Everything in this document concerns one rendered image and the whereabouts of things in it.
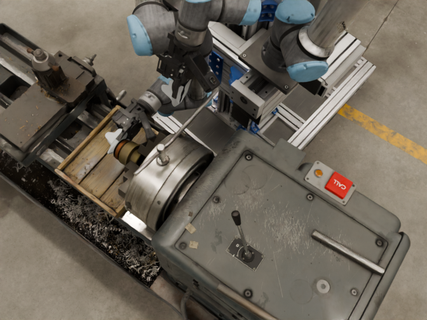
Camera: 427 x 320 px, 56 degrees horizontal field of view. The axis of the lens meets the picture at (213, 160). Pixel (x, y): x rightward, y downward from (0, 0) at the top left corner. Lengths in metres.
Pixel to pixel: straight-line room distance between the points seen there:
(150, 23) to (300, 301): 0.84
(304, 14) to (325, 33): 0.16
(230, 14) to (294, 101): 1.59
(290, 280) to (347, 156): 1.71
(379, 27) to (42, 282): 2.87
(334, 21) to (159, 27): 0.47
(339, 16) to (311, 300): 0.73
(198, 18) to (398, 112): 2.20
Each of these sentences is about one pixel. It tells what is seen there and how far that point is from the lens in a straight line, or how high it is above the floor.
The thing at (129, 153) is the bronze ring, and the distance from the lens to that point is 1.32.
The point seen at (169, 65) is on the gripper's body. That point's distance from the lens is 1.07.
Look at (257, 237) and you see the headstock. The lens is 1.09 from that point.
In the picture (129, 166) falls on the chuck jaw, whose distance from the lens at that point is 1.31.
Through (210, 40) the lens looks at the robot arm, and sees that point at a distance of 1.25.
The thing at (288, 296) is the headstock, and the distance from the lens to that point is 1.08.
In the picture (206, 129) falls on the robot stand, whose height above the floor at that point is 0.21.
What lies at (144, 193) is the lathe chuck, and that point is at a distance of 1.18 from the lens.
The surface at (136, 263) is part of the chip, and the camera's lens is 1.77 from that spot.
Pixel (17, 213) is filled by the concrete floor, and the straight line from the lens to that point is 2.61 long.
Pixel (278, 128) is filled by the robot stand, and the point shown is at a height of 0.21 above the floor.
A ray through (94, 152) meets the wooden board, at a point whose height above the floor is 0.89.
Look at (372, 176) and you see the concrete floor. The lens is 2.71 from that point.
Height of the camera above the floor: 2.31
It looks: 67 degrees down
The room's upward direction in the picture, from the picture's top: 6 degrees clockwise
